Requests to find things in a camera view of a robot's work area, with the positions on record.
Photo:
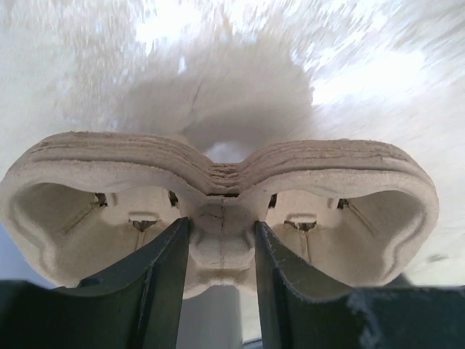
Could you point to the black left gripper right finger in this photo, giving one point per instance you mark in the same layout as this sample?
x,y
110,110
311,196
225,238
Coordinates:
x,y
301,307

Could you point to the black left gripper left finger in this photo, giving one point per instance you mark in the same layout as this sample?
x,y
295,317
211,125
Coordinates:
x,y
134,303

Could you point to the pulp cup carrier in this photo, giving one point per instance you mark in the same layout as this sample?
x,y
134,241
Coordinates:
x,y
71,219

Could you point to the stack of pulp carriers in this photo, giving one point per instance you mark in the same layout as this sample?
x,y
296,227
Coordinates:
x,y
145,145

